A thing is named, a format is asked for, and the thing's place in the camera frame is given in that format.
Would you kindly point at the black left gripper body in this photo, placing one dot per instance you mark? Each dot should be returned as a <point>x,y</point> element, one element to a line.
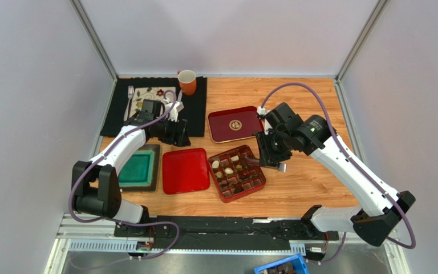
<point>166,131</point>

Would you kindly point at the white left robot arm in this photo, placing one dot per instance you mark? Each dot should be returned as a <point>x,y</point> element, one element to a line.
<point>95,185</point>

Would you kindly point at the floral square plate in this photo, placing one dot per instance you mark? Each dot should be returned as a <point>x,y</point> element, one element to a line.
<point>150,93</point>

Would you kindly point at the red tin lid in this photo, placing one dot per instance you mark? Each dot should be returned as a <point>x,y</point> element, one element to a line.
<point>185,171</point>

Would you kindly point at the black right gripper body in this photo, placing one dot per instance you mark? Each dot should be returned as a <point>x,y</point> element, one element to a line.
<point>268,152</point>

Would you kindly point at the black cloth placemat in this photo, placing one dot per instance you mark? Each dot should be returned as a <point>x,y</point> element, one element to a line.
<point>194,106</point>

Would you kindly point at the metal serving tongs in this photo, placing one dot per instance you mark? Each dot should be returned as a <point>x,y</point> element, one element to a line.
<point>282,167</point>

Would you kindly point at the blue plastic bin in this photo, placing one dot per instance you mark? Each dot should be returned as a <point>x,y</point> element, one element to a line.
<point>291,264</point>

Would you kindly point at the silver fork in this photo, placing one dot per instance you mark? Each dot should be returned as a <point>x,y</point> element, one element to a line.
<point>130,95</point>

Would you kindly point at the red chocolate box with tray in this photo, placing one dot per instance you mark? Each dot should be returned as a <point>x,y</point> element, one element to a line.
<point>243,182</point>

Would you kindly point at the red chocolate serving tray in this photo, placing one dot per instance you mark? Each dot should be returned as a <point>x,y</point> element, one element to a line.
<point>234,124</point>

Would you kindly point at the orange mug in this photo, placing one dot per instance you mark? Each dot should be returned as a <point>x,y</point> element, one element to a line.
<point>187,81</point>

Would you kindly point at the turquoise glazed dark plate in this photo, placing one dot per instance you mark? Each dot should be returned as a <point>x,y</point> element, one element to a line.
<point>140,173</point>

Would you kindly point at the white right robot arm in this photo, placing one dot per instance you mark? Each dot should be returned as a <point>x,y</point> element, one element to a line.
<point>381,207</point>

